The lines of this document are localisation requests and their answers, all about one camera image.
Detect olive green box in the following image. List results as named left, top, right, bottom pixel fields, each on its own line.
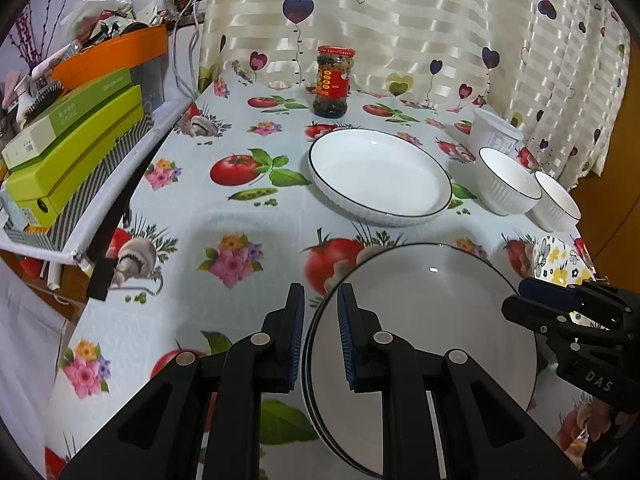
left=1, top=67, right=133, bottom=171

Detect crumpled white plastic bag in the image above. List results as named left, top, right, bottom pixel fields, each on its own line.
left=75, top=0, right=136, bottom=26

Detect cream heart-print curtain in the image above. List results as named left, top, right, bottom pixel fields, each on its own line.
left=197, top=0, right=633, bottom=181

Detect white black-rimmed ribbed plate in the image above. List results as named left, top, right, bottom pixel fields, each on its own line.
left=306, top=242, right=541, bottom=478
left=307, top=128, right=454, bottom=228
left=301, top=280, right=381, bottom=479

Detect vegetable-print tablecloth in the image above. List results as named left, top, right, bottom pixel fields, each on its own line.
left=45, top=67, right=601, bottom=480

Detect grey striped box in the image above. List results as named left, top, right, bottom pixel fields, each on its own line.
left=5, top=120, right=153, bottom=253

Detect wooden cabinet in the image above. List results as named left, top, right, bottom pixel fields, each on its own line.
left=570, top=0, right=640, bottom=281

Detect red-lidded sauce jar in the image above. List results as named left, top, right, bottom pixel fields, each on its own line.
left=312, top=45, right=357, bottom=120

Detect white cable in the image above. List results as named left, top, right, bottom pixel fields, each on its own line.
left=170, top=0, right=208, bottom=101

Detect white plastic tub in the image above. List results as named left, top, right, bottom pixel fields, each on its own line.
left=470, top=108, right=523, bottom=161

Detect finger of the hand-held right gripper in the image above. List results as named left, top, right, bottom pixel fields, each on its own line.
left=517, top=276, right=627, bottom=314
left=501, top=294, right=609, bottom=347

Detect pink artificial flower branches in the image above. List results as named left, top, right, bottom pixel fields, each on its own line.
left=10, top=0, right=66, bottom=68

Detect lime green box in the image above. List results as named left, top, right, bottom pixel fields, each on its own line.
left=5, top=85, right=143, bottom=193
left=15, top=105, right=147, bottom=226

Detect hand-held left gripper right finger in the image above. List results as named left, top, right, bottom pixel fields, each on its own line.
left=336, top=282, right=583, bottom=480

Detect white black-rimmed ribbed bowl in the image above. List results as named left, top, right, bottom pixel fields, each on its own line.
left=475, top=146, right=543, bottom=217
left=530, top=170, right=582, bottom=232

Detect black hair brush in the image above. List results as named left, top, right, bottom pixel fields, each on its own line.
left=20, top=84, right=66, bottom=121

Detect yellow floral deep plate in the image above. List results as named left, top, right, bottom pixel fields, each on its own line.
left=530, top=234, right=598, bottom=286

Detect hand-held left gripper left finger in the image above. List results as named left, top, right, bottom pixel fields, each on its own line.
left=57, top=282, right=307, bottom=480

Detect orange plastic tray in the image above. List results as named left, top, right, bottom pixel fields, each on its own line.
left=51, top=25, right=168, bottom=92

